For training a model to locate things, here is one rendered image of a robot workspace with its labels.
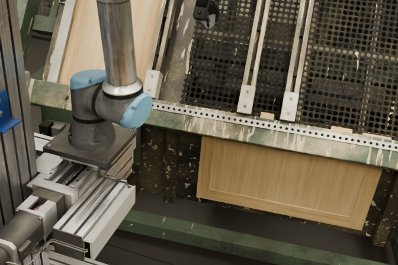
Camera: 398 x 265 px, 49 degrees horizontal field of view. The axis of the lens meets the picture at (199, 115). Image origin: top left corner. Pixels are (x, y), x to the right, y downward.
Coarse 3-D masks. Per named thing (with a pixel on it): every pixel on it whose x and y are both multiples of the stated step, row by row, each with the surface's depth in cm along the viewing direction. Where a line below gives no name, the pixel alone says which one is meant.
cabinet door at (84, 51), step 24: (96, 0) 213; (144, 0) 209; (72, 24) 212; (96, 24) 211; (144, 24) 208; (72, 48) 210; (96, 48) 209; (144, 48) 206; (72, 72) 209; (144, 72) 204
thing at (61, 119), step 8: (48, 112) 206; (56, 112) 205; (64, 112) 204; (48, 120) 207; (56, 120) 208; (64, 120) 207; (40, 128) 199; (48, 128) 198; (56, 128) 197; (64, 128) 200; (136, 128) 200; (136, 136) 202; (136, 144) 204; (136, 152) 206; (136, 160) 208
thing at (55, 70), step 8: (72, 0) 212; (64, 8) 212; (72, 8) 211; (64, 16) 211; (72, 16) 211; (64, 24) 211; (64, 32) 210; (56, 40) 210; (64, 40) 209; (56, 48) 209; (64, 48) 209; (56, 56) 209; (64, 56) 210; (56, 64) 208; (56, 72) 208; (48, 80) 207; (56, 80) 207
